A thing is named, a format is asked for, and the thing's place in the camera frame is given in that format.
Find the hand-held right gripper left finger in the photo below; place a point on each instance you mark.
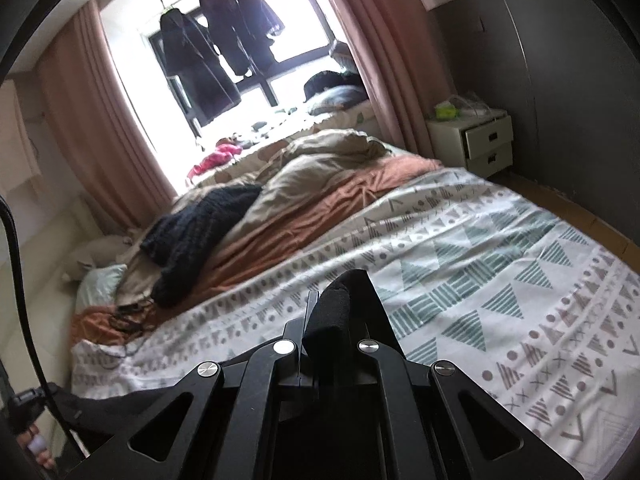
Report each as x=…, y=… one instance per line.
x=295, y=330

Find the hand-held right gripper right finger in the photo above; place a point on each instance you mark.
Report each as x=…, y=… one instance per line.
x=370, y=320

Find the black shirt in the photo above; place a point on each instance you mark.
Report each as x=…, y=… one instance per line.
x=327, y=320

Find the person's left hand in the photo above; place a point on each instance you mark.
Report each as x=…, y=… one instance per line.
x=37, y=447

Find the bed with patterned sheet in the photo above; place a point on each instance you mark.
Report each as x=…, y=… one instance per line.
x=450, y=285

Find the cream padded headboard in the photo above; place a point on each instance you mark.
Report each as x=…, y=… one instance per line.
x=50, y=285

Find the brown and beige duvet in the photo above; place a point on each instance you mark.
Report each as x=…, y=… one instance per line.
x=310, y=195

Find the dark knit sweater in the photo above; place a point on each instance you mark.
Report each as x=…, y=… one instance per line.
x=200, y=230

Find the white pillow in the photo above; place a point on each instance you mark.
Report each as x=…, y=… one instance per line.
x=100, y=280

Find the pink cloth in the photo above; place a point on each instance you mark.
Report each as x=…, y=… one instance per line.
x=220, y=155

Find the white nightstand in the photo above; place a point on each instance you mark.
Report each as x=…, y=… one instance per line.
x=480, y=140

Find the green packet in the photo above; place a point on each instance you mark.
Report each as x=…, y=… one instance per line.
x=447, y=110

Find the grey pillow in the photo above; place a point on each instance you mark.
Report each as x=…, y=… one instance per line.
x=335, y=97

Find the clear plastic bag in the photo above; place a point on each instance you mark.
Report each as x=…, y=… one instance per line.
x=475, y=105

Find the black bag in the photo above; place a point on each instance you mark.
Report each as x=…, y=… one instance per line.
x=325, y=82

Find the pink curtain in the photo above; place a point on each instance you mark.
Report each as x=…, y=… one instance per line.
x=100, y=110
x=380, y=60

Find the beige hanging cloth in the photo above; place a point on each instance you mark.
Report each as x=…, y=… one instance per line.
x=20, y=135

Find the long dark hanging coat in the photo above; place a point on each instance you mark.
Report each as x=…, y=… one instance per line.
x=200, y=70

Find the dark hanging jacket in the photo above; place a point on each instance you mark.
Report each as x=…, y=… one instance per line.
x=230, y=35

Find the small dark hanging garment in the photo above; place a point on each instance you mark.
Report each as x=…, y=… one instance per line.
x=255, y=5

